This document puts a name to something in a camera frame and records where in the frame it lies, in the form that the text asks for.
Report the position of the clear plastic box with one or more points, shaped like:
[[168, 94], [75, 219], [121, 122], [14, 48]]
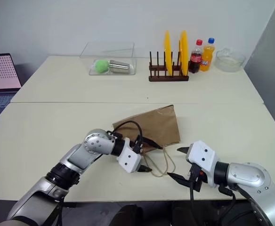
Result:
[[111, 56]]

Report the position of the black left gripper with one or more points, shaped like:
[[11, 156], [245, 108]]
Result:
[[140, 144]]

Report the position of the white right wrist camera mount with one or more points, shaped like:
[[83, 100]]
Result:
[[202, 156]]

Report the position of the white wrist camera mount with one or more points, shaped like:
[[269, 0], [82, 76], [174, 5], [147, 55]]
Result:
[[202, 156], [129, 160]]

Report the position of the yellow plate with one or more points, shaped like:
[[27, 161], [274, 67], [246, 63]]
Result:
[[167, 53], [184, 53]]

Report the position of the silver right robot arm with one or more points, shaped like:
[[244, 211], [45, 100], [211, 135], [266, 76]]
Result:
[[250, 174]]

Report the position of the cola bottle red cap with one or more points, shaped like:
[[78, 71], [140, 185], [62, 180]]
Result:
[[196, 57]]

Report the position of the open laptop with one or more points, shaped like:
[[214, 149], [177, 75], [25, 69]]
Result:
[[1, 70]]

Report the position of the stainless steel cup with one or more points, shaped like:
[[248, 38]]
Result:
[[119, 66]]

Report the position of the green fuzzy ball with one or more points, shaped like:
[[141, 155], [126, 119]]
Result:
[[101, 66]]

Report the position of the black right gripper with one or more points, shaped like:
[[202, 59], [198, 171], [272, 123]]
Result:
[[196, 177]]

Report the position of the orange soda bottle blue cap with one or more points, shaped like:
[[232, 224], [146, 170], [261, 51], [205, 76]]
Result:
[[208, 56]]

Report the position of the clear glass bowl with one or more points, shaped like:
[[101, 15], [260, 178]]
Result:
[[230, 60]]

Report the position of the dark rounded shape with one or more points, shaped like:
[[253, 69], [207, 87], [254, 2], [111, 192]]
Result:
[[128, 215]]

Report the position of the dark wooden dish rack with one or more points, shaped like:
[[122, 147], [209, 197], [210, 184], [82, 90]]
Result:
[[168, 77]]

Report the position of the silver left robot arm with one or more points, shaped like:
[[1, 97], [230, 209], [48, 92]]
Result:
[[95, 143]]

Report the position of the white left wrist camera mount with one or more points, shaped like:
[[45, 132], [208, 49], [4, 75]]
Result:
[[129, 160]]

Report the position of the brown paper bag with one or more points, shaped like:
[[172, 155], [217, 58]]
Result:
[[151, 124]]

